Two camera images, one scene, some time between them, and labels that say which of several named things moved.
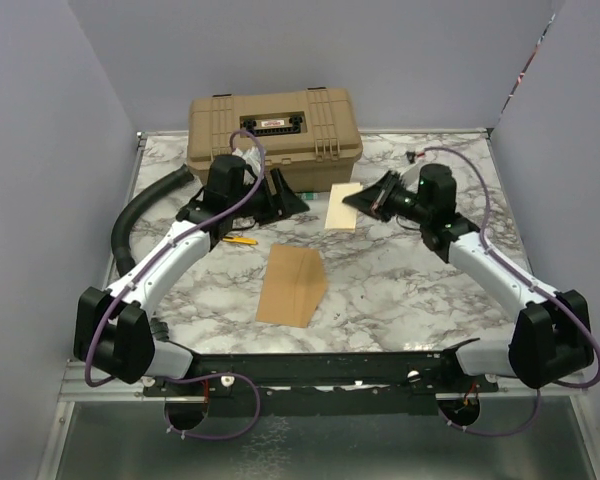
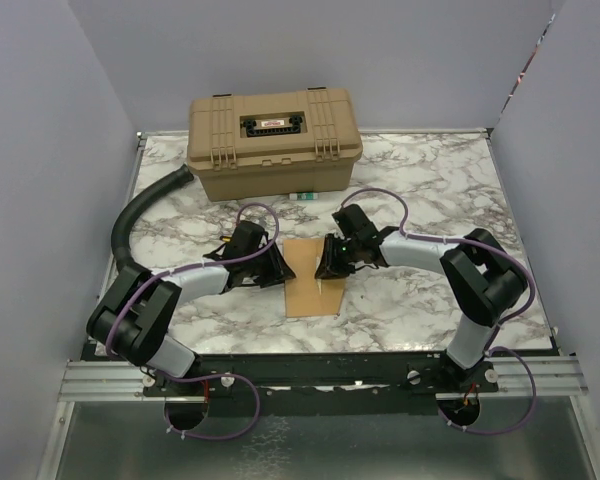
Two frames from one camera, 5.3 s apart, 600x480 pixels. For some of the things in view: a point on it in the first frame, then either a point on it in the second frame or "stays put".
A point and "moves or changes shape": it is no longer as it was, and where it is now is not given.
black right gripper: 374,199 to 330,266
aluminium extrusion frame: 74,388 stays put
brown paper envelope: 294,284 moves or changes shape
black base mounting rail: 323,384 stays put
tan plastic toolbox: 312,137 stays put
